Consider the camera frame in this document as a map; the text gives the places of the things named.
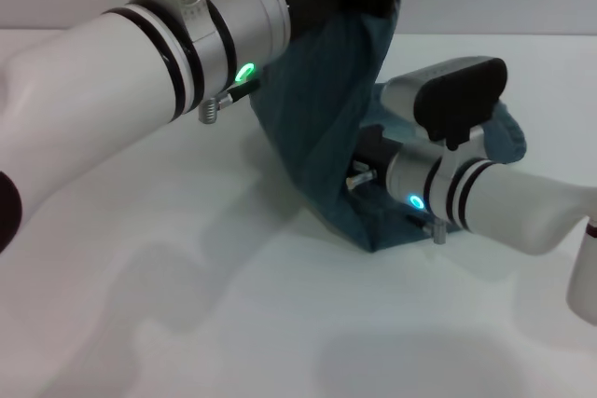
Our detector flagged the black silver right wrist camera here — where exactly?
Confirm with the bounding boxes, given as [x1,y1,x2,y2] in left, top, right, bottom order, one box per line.
[381,56,509,152]

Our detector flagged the thin dark left arm cable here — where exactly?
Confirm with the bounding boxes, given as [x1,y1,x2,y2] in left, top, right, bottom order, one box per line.
[197,77,263,125]

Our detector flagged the blue denim shorts with print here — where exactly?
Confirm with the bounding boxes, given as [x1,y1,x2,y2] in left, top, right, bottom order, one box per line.
[248,0,529,255]

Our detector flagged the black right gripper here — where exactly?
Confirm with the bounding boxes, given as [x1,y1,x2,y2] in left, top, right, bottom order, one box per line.
[353,124,398,176]

